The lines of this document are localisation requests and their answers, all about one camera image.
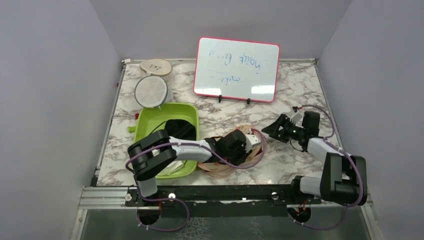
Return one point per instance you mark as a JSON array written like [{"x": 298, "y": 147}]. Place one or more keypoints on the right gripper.
[{"x": 273, "y": 131}]

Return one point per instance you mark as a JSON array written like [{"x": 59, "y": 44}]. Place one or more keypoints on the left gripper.
[{"x": 240, "y": 158}]

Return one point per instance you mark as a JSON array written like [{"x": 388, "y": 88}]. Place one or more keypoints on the floral mesh laundry bag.
[{"x": 221, "y": 171}]

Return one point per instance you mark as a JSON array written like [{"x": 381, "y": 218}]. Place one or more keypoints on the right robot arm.
[{"x": 343, "y": 178}]

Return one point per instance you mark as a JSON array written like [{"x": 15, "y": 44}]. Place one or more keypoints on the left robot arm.
[{"x": 152, "y": 154}]

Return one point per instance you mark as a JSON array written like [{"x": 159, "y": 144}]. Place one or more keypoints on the black bra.
[{"x": 178, "y": 128}]

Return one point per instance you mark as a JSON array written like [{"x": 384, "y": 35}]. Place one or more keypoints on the white bra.
[{"x": 171, "y": 168}]

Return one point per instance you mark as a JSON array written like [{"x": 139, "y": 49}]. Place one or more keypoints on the round white mesh laundry bag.
[{"x": 152, "y": 92}]

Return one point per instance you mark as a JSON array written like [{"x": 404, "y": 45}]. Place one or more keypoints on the pink framed whiteboard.
[{"x": 236, "y": 69}]

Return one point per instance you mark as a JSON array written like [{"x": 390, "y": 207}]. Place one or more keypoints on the green plastic tray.
[{"x": 152, "y": 119}]

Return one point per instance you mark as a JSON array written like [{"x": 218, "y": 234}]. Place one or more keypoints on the round wooden slice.
[{"x": 155, "y": 67}]

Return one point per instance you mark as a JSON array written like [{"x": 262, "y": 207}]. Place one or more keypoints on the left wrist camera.
[{"x": 252, "y": 141}]

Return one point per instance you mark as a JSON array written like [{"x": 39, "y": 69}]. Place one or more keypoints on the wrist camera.
[
  {"x": 252, "y": 141},
  {"x": 297, "y": 115}
]

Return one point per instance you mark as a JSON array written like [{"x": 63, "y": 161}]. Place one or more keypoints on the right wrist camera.
[{"x": 297, "y": 115}]

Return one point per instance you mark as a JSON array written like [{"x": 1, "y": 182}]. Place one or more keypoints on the black front rail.
[{"x": 215, "y": 201}]

